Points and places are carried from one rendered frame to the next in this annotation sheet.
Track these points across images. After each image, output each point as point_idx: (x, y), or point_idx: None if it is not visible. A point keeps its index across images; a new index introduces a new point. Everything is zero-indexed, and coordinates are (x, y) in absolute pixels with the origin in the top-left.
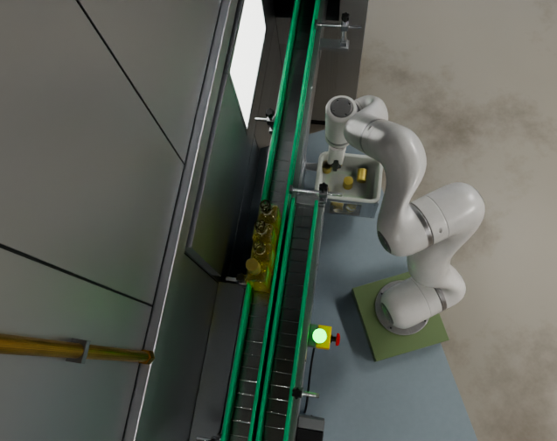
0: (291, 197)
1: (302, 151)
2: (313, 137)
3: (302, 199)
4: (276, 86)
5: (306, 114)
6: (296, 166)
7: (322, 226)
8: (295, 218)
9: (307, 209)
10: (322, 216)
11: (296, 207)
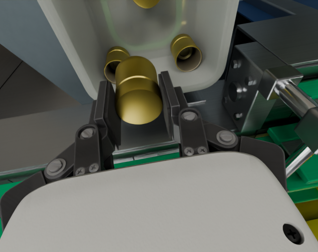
0: (240, 136)
1: (126, 149)
2: (43, 67)
3: (253, 121)
4: (8, 114)
5: (29, 171)
6: (167, 148)
7: (302, 37)
8: (295, 118)
9: (282, 103)
10: (317, 61)
11: (269, 122)
